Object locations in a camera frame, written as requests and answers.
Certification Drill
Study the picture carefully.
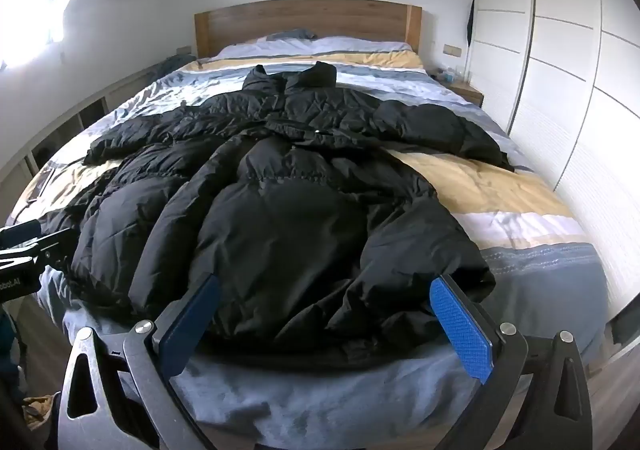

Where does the teal crumpled cloth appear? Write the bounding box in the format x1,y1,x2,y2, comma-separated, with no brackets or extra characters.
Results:
150,52,196,81

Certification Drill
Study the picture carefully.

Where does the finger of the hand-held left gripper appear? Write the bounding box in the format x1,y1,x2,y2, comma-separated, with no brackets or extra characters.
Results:
30,229,76,271
0,219,43,251

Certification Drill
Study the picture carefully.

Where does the bed with striped duvet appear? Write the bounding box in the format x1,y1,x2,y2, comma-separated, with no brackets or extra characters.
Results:
10,47,608,450

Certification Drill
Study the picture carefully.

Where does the black puffer jacket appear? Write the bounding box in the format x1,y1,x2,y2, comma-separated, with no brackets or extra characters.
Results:
37,61,516,371

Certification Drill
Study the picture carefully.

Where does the wooden headboard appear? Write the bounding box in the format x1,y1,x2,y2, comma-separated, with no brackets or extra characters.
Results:
194,0,423,58

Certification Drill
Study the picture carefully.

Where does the pale striped pillow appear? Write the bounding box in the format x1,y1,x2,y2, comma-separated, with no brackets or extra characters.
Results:
215,35,416,60

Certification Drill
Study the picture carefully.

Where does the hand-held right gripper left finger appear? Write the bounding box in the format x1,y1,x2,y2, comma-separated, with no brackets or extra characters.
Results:
56,274,223,450

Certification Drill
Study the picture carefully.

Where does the blue patterned cloth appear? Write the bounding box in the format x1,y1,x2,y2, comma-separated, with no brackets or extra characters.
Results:
0,310,23,411

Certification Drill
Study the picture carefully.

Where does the white low shelf unit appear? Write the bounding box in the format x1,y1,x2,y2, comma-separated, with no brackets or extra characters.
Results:
0,55,196,226

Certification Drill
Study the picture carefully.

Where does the wooden nightstand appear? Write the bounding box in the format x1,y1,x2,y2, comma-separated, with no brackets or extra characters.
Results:
447,82,485,107

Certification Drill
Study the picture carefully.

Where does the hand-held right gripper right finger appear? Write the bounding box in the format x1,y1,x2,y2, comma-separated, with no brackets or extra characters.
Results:
425,274,593,450

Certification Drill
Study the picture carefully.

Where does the grey-blue pillow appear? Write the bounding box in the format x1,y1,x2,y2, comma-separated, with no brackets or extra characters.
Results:
265,28,318,42

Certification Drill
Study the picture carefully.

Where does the bright window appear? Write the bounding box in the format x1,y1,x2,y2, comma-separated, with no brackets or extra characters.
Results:
0,0,83,71

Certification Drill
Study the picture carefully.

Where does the white wardrobe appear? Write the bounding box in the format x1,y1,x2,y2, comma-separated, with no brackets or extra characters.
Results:
470,0,640,346

